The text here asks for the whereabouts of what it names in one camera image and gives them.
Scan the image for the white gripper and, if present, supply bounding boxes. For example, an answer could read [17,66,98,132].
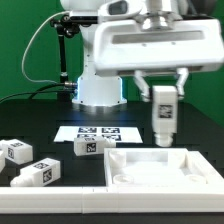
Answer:
[93,19,224,102]

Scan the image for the white square tabletop part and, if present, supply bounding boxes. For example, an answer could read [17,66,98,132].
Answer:
[104,148,224,187]

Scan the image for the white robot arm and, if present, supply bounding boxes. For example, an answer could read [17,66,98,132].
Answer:
[60,0,224,101]

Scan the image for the white paper with tags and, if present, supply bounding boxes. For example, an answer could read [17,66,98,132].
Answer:
[54,126,142,143]

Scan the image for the white L-shaped fence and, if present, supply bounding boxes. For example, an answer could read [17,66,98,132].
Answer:
[0,151,224,214]

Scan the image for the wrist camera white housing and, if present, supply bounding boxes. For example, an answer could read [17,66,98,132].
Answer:
[98,0,143,20]

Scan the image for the grey camera on stand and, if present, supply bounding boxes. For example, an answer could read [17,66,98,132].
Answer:
[69,11,98,24]

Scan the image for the black camera stand pole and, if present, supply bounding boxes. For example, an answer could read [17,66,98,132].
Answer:
[50,15,80,102]

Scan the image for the grey cable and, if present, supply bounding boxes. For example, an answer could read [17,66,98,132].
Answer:
[21,11,71,85]

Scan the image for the black cable on table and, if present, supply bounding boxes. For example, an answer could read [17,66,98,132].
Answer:
[0,80,78,104]

